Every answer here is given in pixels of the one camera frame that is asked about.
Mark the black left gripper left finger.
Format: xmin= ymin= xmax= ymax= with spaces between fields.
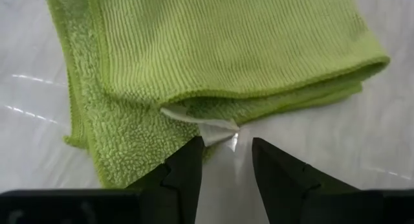
xmin=127 ymin=136 xmax=205 ymax=224

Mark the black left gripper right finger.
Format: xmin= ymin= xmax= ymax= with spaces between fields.
xmin=252 ymin=137 xmax=358 ymax=224

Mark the lime green microfiber towel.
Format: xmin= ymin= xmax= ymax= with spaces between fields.
xmin=43 ymin=0 xmax=391 ymax=189

